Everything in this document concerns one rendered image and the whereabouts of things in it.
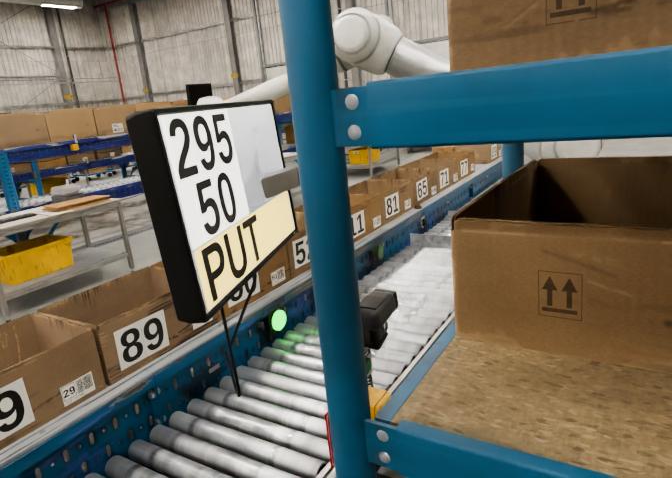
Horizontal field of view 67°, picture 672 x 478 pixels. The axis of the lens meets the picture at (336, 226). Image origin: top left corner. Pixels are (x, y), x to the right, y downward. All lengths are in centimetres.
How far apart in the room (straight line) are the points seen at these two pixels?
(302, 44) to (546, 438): 25
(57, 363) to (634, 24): 128
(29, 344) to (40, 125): 493
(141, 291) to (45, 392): 57
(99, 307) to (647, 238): 158
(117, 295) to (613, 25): 162
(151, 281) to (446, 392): 157
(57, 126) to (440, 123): 636
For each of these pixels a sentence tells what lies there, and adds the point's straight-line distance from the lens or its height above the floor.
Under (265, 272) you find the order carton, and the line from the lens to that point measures 183.
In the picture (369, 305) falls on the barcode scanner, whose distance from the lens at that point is 114.
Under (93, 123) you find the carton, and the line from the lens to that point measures 677.
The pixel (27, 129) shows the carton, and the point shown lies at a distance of 639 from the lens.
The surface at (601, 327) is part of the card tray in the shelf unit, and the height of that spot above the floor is 137.
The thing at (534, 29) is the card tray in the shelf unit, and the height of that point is 157.
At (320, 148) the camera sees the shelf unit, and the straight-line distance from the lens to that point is 27.
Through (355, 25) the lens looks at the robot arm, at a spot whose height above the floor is 171.
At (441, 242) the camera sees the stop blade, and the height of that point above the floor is 77.
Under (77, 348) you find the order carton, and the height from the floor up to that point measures 102.
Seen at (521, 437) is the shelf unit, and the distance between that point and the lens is 33.
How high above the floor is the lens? 154
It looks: 14 degrees down
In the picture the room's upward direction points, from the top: 6 degrees counter-clockwise
